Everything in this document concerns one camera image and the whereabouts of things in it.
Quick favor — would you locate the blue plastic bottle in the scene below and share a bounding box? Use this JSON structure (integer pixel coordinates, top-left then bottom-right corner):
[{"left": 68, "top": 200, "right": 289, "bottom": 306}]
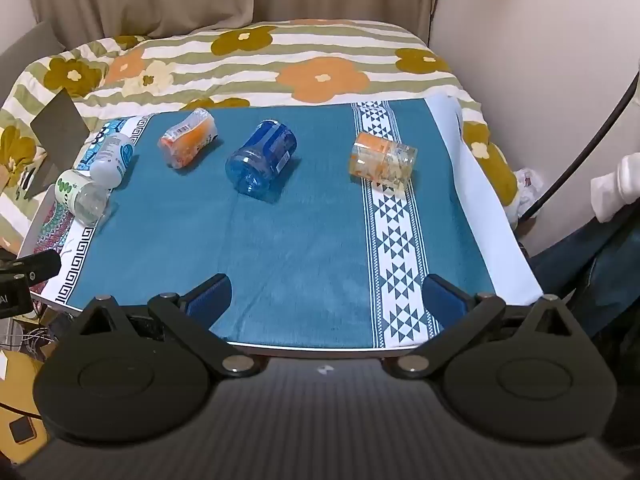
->
[{"left": 224, "top": 119, "right": 300, "bottom": 196}]

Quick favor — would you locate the teal patterned cloth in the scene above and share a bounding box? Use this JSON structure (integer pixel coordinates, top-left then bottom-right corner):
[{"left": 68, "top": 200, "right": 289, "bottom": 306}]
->
[{"left": 37, "top": 94, "right": 545, "bottom": 351}]

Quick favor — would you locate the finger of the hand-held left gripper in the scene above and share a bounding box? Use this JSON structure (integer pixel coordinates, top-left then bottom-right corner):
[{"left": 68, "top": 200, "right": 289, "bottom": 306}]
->
[{"left": 14, "top": 250, "right": 62, "bottom": 282}]

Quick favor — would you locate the white blue label bottle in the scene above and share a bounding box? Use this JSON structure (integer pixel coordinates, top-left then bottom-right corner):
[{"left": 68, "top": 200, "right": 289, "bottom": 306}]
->
[{"left": 89, "top": 132, "right": 136, "bottom": 189}]

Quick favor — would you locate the person's white sock foot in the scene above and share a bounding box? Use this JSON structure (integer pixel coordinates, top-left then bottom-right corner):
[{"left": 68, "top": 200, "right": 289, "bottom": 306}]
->
[{"left": 590, "top": 152, "right": 640, "bottom": 224}]

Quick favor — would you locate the white plastic bag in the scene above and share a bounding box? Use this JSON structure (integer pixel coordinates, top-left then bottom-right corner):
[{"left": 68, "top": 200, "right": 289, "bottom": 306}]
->
[{"left": 506, "top": 167, "right": 547, "bottom": 223}]

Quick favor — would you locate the person's jeans leg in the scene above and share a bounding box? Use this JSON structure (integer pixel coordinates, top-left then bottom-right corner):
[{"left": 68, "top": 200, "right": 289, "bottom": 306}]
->
[{"left": 529, "top": 209, "right": 640, "bottom": 339}]

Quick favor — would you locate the red patterned cloth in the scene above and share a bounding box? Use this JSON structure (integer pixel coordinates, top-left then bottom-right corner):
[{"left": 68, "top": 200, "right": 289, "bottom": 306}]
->
[{"left": 29, "top": 204, "right": 77, "bottom": 257}]

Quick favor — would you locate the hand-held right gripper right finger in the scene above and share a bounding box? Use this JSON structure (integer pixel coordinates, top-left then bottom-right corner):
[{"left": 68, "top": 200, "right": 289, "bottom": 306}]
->
[{"left": 382, "top": 273, "right": 576, "bottom": 381}]

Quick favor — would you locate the small orange black device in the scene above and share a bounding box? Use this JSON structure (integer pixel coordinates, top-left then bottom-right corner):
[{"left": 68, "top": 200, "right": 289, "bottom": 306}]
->
[{"left": 9, "top": 416, "right": 37, "bottom": 444}]

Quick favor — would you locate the orange clear bottle right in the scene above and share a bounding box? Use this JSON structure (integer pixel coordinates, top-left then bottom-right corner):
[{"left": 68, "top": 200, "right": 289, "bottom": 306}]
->
[{"left": 348, "top": 132, "right": 419, "bottom": 194}]

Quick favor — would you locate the black curved tube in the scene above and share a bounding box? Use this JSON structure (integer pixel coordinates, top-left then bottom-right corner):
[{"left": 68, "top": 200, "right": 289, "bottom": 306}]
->
[{"left": 519, "top": 71, "right": 640, "bottom": 222}]

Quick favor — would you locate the grey laptop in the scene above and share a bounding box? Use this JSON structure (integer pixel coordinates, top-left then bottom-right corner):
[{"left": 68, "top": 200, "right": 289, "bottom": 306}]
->
[{"left": 19, "top": 87, "right": 92, "bottom": 200}]

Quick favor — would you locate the orange label bottle left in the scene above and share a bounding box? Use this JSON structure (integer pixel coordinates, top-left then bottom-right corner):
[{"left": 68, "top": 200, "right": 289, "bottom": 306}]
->
[{"left": 157, "top": 107, "right": 217, "bottom": 169}]

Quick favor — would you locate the grey headboard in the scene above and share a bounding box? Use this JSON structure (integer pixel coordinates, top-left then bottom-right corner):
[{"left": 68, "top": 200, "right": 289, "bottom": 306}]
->
[{"left": 0, "top": 20, "right": 67, "bottom": 108}]

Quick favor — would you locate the floral striped blanket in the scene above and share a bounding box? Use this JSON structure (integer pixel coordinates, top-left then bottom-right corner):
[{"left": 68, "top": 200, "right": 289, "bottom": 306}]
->
[{"left": 0, "top": 19, "right": 521, "bottom": 251}]

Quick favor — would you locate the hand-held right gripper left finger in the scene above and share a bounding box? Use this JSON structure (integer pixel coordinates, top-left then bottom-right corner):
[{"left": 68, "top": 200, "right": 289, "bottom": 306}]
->
[{"left": 69, "top": 273, "right": 261, "bottom": 380}]

